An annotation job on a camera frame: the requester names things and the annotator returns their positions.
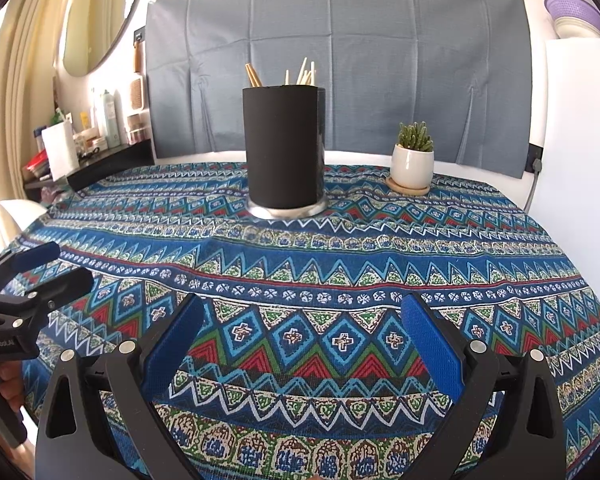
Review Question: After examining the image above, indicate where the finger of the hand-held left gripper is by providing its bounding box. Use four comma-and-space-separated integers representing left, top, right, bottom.
0, 241, 62, 297
0, 268, 95, 331

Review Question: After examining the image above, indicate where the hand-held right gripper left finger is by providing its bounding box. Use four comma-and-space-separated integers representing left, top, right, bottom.
34, 292, 206, 480

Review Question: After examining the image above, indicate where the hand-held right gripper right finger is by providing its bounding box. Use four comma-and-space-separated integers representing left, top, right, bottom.
401, 292, 567, 480

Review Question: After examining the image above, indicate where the black cylindrical utensil holder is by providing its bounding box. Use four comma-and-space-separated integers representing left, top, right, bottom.
242, 85, 328, 220

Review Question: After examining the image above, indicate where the person's left hand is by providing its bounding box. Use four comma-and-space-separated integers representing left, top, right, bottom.
0, 360, 27, 413

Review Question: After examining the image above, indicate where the blue patterned tablecloth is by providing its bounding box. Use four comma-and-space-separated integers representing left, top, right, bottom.
10, 162, 600, 480

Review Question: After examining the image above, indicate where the black side shelf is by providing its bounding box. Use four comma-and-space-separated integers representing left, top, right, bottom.
24, 141, 156, 196

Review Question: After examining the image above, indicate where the grey spray can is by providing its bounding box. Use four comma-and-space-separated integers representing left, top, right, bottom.
101, 90, 117, 148

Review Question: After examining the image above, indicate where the round wooden coaster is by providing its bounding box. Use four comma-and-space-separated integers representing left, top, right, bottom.
386, 175, 431, 195

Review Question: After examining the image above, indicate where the cream curtain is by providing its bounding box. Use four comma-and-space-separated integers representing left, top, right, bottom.
0, 0, 76, 201

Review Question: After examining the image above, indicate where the succulent in white pot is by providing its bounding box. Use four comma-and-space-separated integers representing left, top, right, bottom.
391, 121, 435, 186

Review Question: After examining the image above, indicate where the wooden hair brush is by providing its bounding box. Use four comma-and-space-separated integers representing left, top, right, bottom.
130, 74, 148, 111

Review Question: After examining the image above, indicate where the white cabinet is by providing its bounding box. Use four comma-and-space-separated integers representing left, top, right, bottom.
525, 37, 600, 321

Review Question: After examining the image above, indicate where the grey cloth backdrop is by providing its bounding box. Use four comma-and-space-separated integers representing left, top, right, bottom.
145, 0, 533, 179

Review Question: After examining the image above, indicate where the white bowl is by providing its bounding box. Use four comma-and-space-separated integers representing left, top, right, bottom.
554, 16, 600, 40

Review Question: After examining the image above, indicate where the purple colander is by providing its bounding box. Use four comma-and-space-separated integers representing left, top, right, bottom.
544, 0, 600, 23

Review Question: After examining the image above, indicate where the grey power cable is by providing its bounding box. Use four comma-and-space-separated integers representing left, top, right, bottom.
525, 170, 542, 212

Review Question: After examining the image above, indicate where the round wall mirror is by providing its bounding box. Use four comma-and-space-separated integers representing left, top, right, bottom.
61, 0, 146, 78

